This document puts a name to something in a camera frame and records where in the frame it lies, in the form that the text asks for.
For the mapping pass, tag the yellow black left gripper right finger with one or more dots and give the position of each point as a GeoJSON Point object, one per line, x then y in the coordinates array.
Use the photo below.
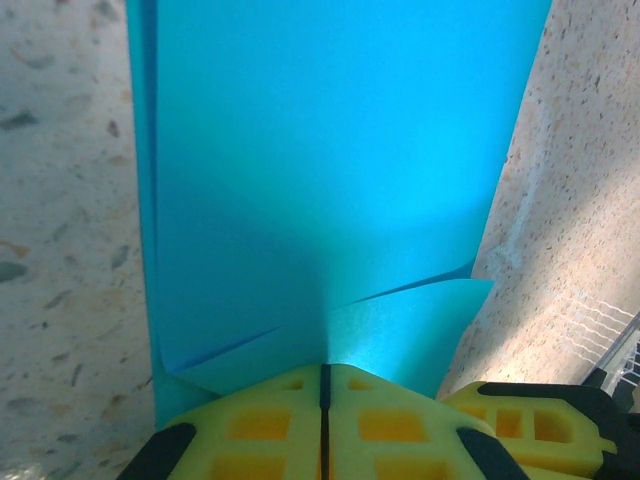
{"type": "Point", "coordinates": [390, 430]}

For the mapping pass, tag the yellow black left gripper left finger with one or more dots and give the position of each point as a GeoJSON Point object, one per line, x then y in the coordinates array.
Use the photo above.
{"type": "Point", "coordinates": [260, 430]}

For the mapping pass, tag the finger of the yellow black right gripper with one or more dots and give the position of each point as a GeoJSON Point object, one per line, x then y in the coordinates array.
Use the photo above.
{"type": "Point", "coordinates": [550, 425]}

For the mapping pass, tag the blue paper sheet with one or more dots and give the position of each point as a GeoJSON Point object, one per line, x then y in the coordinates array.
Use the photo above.
{"type": "Point", "coordinates": [325, 150]}

